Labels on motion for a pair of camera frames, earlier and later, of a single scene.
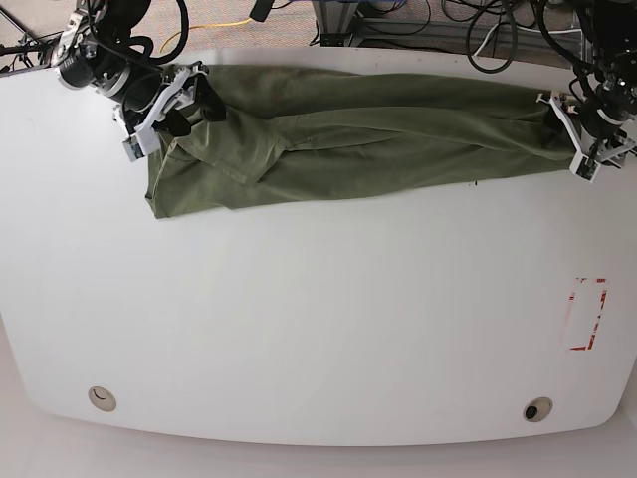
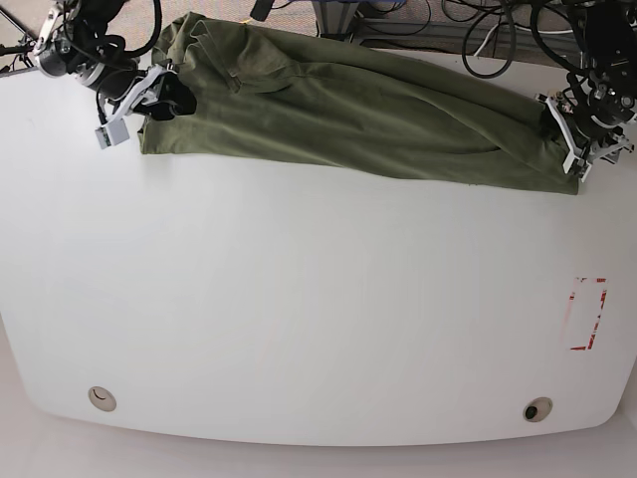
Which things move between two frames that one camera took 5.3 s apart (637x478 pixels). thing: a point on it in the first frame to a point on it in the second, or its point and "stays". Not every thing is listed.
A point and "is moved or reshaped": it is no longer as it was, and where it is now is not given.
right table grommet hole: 536,409 stays
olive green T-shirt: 290,130 is moved or reshaped
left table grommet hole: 102,398 stays
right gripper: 597,120 stays
